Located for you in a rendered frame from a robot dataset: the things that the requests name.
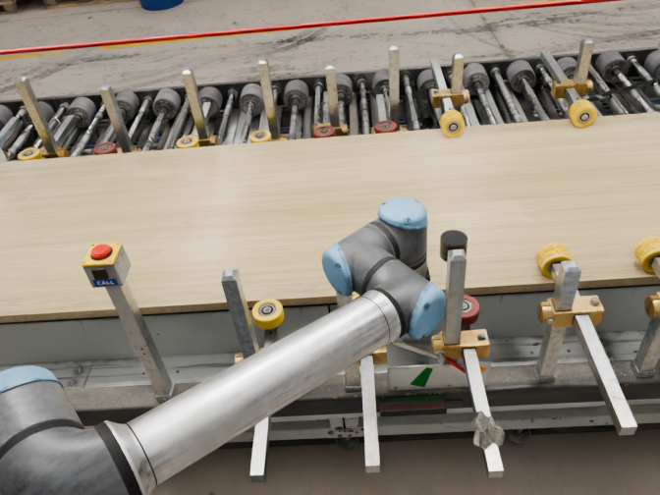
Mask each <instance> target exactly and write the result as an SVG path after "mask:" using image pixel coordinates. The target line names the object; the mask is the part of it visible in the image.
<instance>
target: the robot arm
mask: <svg viewBox="0 0 660 495"><path fill-rule="evenodd" d="M377 214H378V218H377V219H375V220H373V221H371V222H370V223H368V224H366V225H365V226H363V227H361V228H360V229H358V230H357V231H355V232H353V233H352V234H350V235H348V236H347V237H345V238H344V239H342V240H341V241H339V242H338V243H334V245H333V246H331V247H330V248H328V249H327V250H325V251H324V252H323V254H322V267H323V270H324V273H325V275H326V277H327V279H328V281H329V283H330V284H331V286H332V287H333V288H334V289H335V291H336V292H337V293H339V294H340V295H342V296H350V295H351V294H352V293H353V292H356V293H358V294H359V297H357V298H355V299H354V300H352V301H351V302H349V303H347V304H345V305H344V306H342V307H340V308H338V309H336V310H334V311H332V312H331V313H329V314H327V315H325V316H323V317H321V318H319V319H318V320H316V321H314V322H312V323H310V324H308V325H307V326H305V327H304V328H302V329H300V330H298V331H296V332H295V333H293V334H291V335H289V336H287V337H285V338H283V339H282V340H280V341H278V342H276V343H274V344H272V345H271V346H269V347H267V348H265V349H263V350H261V351H259V352H258V353H256V354H254V355H252V356H250V357H247V358H246V359H244V360H242V361H240V362H238V363H236V364H235V365H233V366H231V367H229V368H227V369H225V370H223V371H222V372H220V373H218V374H216V375H214V376H212V377H210V378H209V379H207V380H205V381H203V382H201V383H199V384H198V385H196V386H194V387H192V388H190V389H189V390H187V391H186V392H184V393H182V394H180V395H178V396H176V397H174V398H173V399H171V400H169V401H167V402H165V403H163V404H162V405H160V406H158V407H156V408H154V409H152V410H150V411H149V412H146V413H144V414H142V415H140V416H138V417H137V418H135V419H133V420H131V421H129V422H127V423H126V424H119V423H116V422H112V421H108V420H105V421H103V422H101V423H99V424H97V425H95V426H93V427H91V428H90V429H85V428H84V426H83V424H82V422H81V420H80V418H79V417H78V415H77V413H76V411H75V409H74V408H73V406H72V404H71V402H70V401H69V399H68V397H67V395H66V393H65V392H64V390H63V385H62V383H61V381H59V380H58V379H57V378H56V377H55V375H54V374H53V373H52V372H51V371H49V370H48V369H46V368H44V367H38V366H34V365H24V366H18V367H13V368H10V369H6V370H4V371H1V372H0V495H151V493H152V490H153V489H154V487H155V486H156V485H158V484H160V483H161V482H163V481H164V480H166V479H168V478H169V477H171V476H173V475H174V474H176V473H177V472H179V471H181V470H182V469H184V468H186V467H188V466H189V465H191V464H193V463H194V462H196V461H198V460H199V459H201V458H202V457H204V456H206V455H207V454H209V453H211V452H212V451H214V450H215V449H217V448H219V447H220V446H222V445H224V444H225V443H227V442H228V441H230V440H232V439H233V438H235V437H237V436H238V435H240V434H241V433H243V432H245V431H246V430H248V429H250V428H251V427H253V426H254V425H256V424H258V423H259V422H261V421H263V420H264V419H266V418H267V417H269V416H270V415H272V414H274V413H275V412H277V411H278V410H280V409H282V408H283V407H285V406H287V405H288V404H290V403H291V402H293V401H295V400H296V399H298V398H300V397H301V396H303V395H304V394H306V393H308V392H309V391H311V390H313V389H314V388H316V387H317V386H319V385H321V384H322V383H324V382H326V381H327V380H329V379H331V378H332V377H334V376H335V375H337V374H339V373H340V372H342V371H344V370H345V369H347V368H348V367H350V366H352V365H353V364H355V363H357V362H358V361H360V360H361V359H363V358H365V357H367V356H369V355H370V354H372V353H373V352H375V351H377V350H378V349H380V348H382V347H383V346H385V345H386V344H388V343H390V342H394V341H397V342H398V343H401V342H402V340H403V339H405V338H409V337H411V338H413V339H417V340H419V339H423V338H425V337H426V336H428V335H429V334H430V333H431V332H432V331H433V330H434V329H435V327H436V326H437V325H438V323H439V322H440V320H441V318H442V316H443V314H444V311H445V306H446V296H445V294H444V293H443V291H441V290H440V289H439V288H438V287H436V286H435V285H434V283H433V282H430V274H429V268H428V266H427V226H428V219H427V211H426V208H425V207H424V205H423V204H422V203H421V202H419V201H417V200H415V199H413V198H410V197H404V196H398V197H392V198H389V199H386V200H385V201H383V202H382V203H381V204H380V206H379V209H378V211H377Z"/></svg>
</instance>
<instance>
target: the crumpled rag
mask: <svg viewBox="0 0 660 495"><path fill-rule="evenodd" d="M471 427H472V428H473V429H474V435H473V443H474V444H475V445H476V446H480V447H482V448H483V450H484V449H488V448H489V447H490V445H492V444H491V443H495V444H496V445H497V446H502V444H503V442H504V438H505V433H504V431H503V429H502V427H501V426H498V425H496V424H495V422H494V419H493V418H492V417H491V416H487V415H486V414H485V413H484V412H482V411H479V412H476V413H475V417H474V419H473V422H472V423H471Z"/></svg>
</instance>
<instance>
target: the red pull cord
mask: <svg viewBox="0 0 660 495"><path fill-rule="evenodd" d="M613 1H624V0H566V1H555V2H544V3H532V4H521V5H511V6H499V7H488V8H477V9H465V10H455V11H444V12H432V13H421V14H410V15H399V16H388V17H377V18H365V19H354V20H343V21H332V22H321V23H310V24H298V25H287V26H276V27H255V28H243V29H232V30H221V31H210V32H199V33H188V34H176V35H165V36H154V37H143V38H132V39H121V40H109V41H98V42H88V43H76V44H65V45H54V46H42V47H32V48H21V49H9V50H0V55H8V54H20V53H30V52H41V51H53V50H64V49H76V48H87V47H97V46H109V45H120V44H132V43H143V42H153V41H165V40H176V39H188V38H199V37H209V36H221V35H232V34H244V33H255V32H266V31H277V30H288V29H300V28H321V27H332V26H343V25H355V24H366V23H377V22H389V21H399V20H411V19H422V18H433V17H445V16H456V15H467V14H478V13H489V12H501V11H512V10H522V9H534V8H545V7H557V6H568V5H578V4H590V3H601V2H613Z"/></svg>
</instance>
